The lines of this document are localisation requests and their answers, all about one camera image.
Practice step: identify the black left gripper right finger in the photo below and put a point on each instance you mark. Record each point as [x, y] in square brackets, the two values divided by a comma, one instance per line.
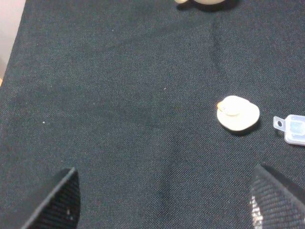
[275, 201]

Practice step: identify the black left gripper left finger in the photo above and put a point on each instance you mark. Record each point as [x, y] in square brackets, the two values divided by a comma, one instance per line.
[56, 205]

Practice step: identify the white plastic case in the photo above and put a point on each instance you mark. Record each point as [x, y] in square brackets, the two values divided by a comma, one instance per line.
[293, 127]

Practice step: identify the cream ceramic teapot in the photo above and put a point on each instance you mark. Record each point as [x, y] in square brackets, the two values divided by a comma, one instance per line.
[203, 2]

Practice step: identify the black table cloth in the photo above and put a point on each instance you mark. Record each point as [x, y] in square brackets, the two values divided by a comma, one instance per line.
[126, 92]

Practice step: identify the white round duck toy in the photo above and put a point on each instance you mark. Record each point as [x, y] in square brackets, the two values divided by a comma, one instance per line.
[237, 114]

